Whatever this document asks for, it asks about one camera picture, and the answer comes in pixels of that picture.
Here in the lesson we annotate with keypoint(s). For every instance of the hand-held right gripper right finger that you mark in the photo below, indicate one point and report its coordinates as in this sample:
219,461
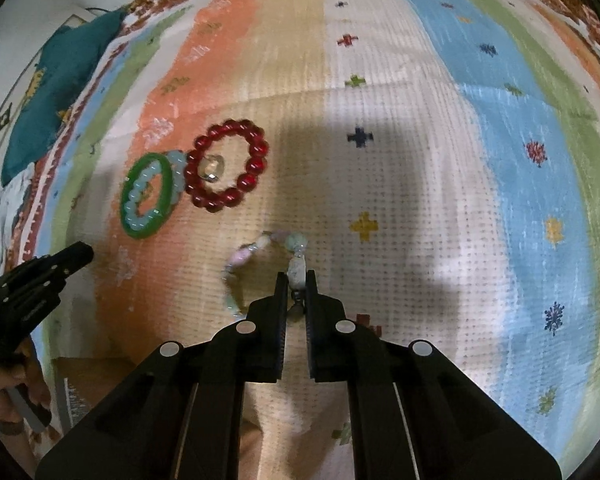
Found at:
311,305

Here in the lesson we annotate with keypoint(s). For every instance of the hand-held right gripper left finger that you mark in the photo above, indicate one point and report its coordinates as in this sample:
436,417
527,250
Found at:
281,305

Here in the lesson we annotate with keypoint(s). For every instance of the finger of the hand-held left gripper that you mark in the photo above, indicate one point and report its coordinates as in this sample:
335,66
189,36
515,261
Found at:
72,256

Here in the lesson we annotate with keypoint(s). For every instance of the person's left hand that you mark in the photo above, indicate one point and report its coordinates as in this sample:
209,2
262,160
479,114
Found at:
7,385

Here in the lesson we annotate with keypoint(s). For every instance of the green jade bangle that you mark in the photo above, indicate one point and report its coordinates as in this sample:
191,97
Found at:
130,210

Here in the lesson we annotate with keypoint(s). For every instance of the clear crystal pendant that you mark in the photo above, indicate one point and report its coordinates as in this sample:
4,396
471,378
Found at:
211,167

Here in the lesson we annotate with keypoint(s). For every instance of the colourful striped woven blanket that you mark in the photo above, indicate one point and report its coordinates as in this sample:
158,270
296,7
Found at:
380,160

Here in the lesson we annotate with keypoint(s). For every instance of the teal pillow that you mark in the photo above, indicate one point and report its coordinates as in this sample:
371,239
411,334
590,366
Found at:
55,85

